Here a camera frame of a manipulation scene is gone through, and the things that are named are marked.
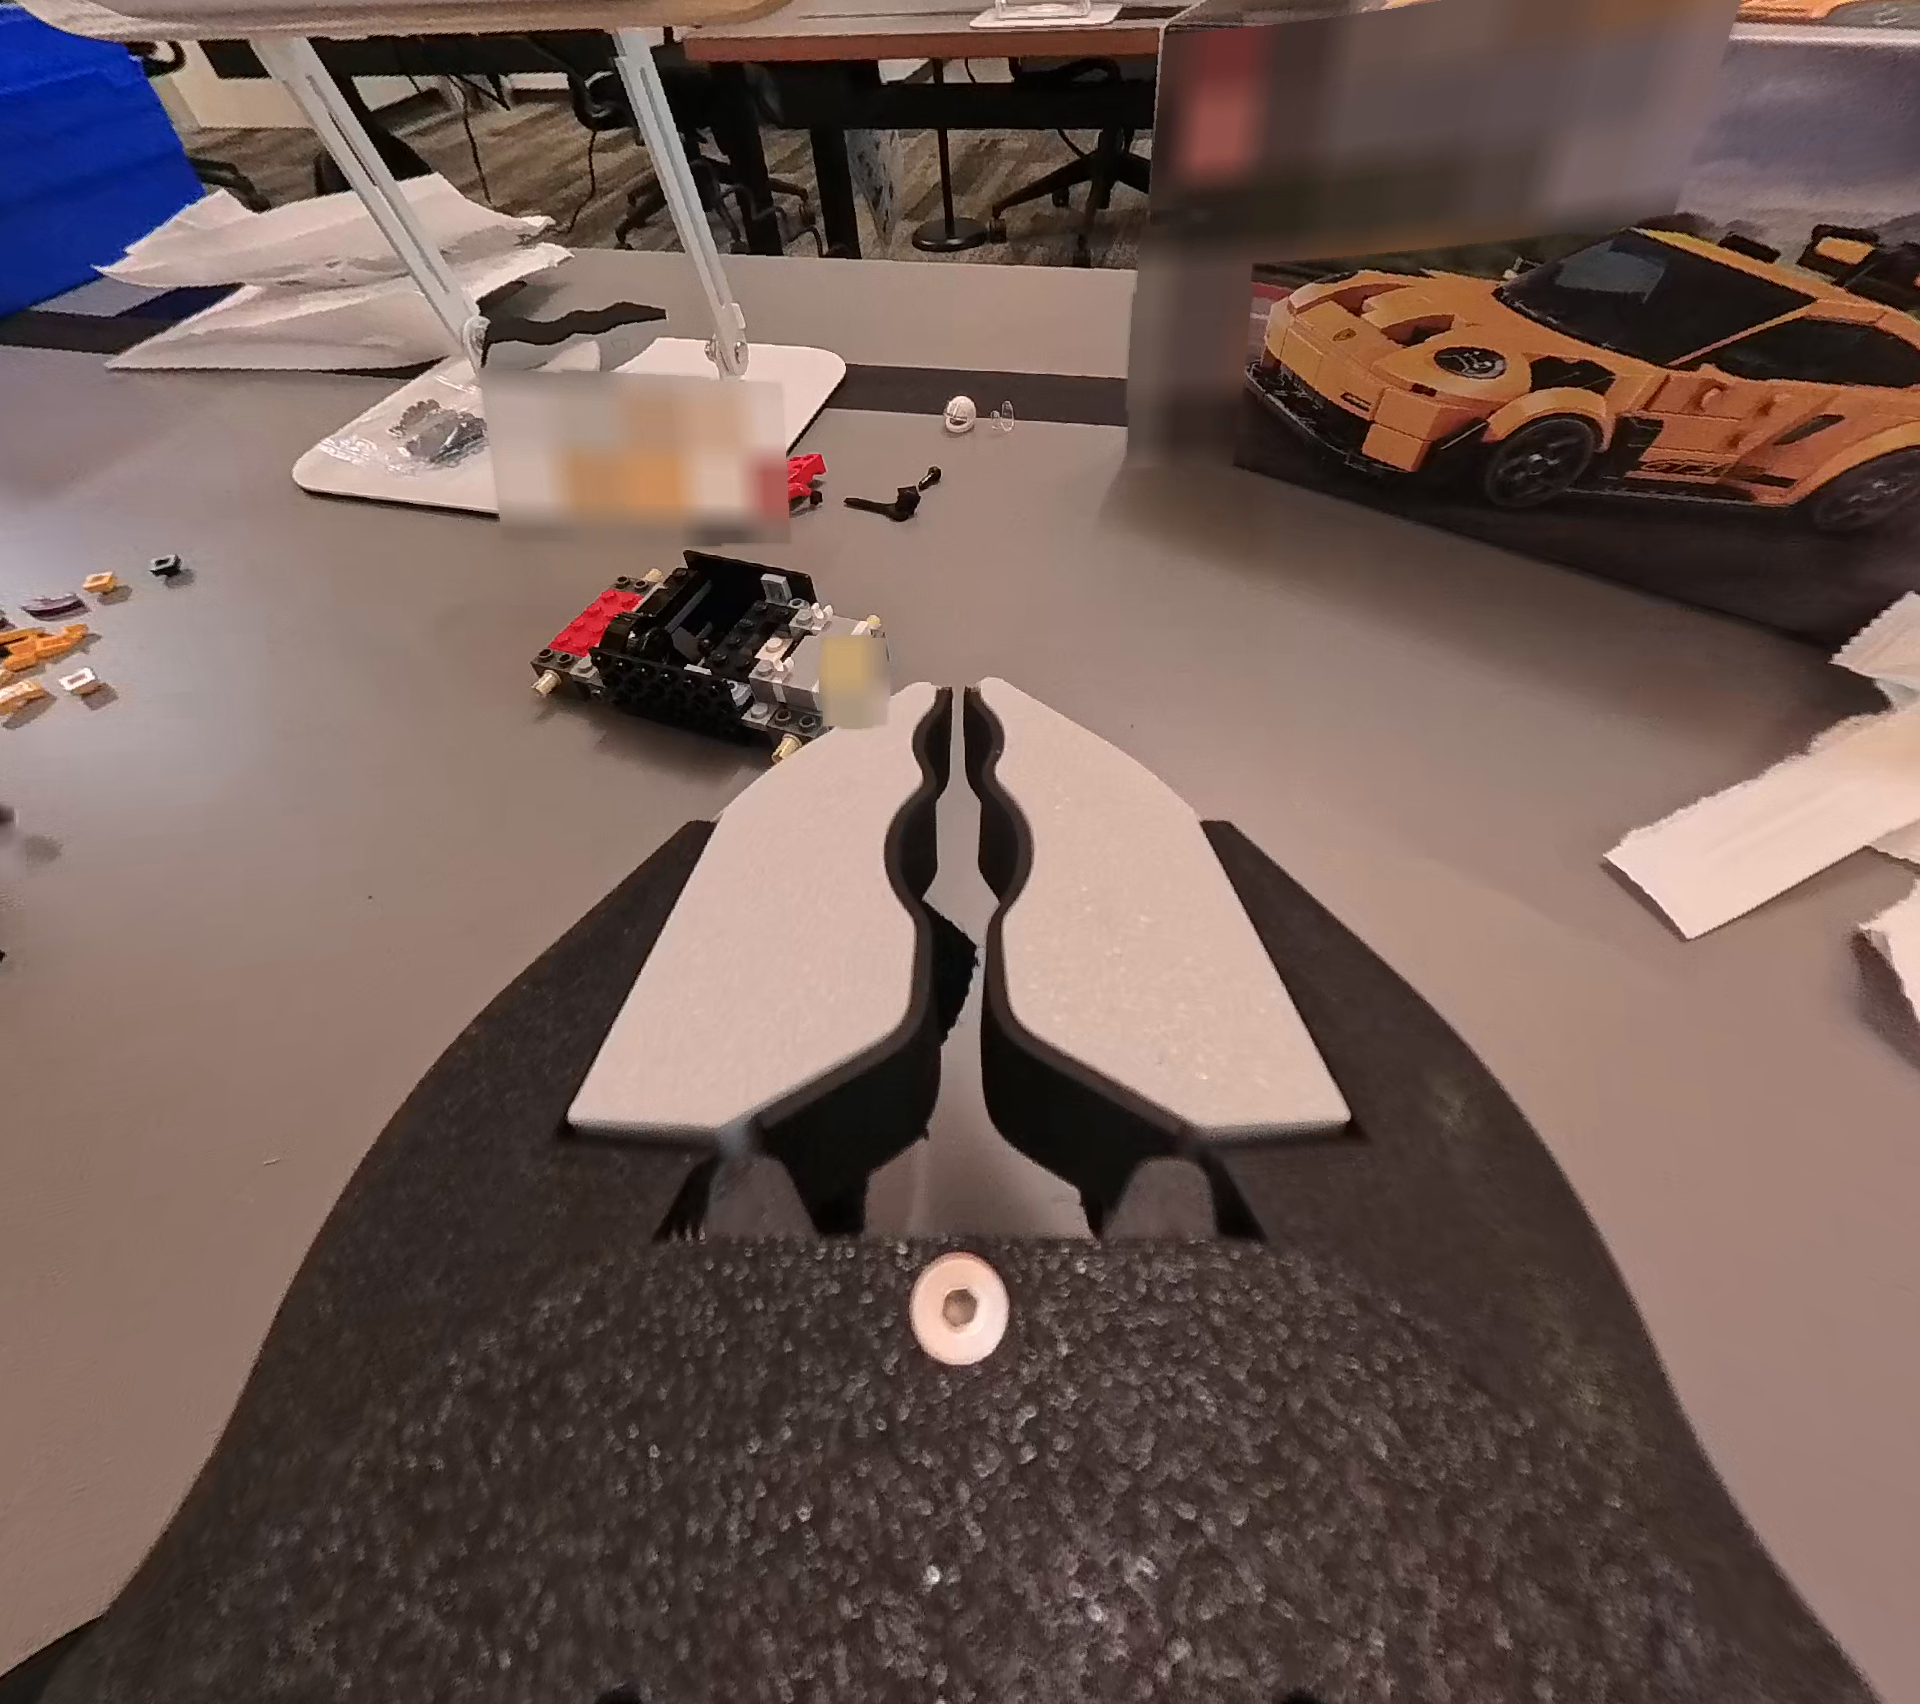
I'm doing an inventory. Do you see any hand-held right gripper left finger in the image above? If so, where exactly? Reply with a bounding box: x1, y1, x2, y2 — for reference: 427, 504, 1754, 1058
566, 685, 981, 1236

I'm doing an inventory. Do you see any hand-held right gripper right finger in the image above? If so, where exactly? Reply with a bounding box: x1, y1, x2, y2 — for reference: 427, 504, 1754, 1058
957, 677, 1356, 1236

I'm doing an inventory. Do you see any torn white paper strip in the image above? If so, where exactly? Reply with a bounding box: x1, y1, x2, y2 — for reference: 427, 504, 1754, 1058
1831, 594, 1920, 694
1856, 878, 1920, 1068
1603, 698, 1920, 942

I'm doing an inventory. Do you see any pile of small bricks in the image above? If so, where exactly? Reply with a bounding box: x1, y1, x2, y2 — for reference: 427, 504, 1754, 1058
0, 561, 127, 724

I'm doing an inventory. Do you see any printed paper bag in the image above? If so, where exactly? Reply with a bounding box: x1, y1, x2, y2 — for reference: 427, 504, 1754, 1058
109, 240, 577, 375
96, 176, 560, 288

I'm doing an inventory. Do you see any grey desk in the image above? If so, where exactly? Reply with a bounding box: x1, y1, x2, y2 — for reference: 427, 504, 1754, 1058
0, 246, 1920, 1704

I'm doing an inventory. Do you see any toy brick car chassis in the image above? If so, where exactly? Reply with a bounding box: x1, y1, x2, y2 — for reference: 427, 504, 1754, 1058
528, 549, 894, 764

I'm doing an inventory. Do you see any white book stand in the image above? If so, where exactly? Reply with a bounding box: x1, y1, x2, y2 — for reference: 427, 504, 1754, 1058
0, 0, 850, 522

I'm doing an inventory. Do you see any clear plastic parts bag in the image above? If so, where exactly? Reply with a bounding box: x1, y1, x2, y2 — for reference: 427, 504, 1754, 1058
319, 391, 495, 481

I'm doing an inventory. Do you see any grey plate with wavy edge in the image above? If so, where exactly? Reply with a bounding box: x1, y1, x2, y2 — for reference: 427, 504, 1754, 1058
476, 300, 671, 375

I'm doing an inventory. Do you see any toy car set box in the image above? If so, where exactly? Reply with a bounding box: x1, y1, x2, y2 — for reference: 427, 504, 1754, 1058
1125, 0, 1920, 648

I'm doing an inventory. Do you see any black office chair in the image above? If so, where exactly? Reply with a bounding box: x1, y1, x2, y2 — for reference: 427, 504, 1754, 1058
907, 54, 1150, 255

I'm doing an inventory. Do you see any flat printed paper bag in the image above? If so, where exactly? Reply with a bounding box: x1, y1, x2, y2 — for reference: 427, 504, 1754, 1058
109, 240, 577, 375

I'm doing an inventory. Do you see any blue storage bin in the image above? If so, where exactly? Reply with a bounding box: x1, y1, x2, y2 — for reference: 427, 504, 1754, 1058
0, 9, 205, 318

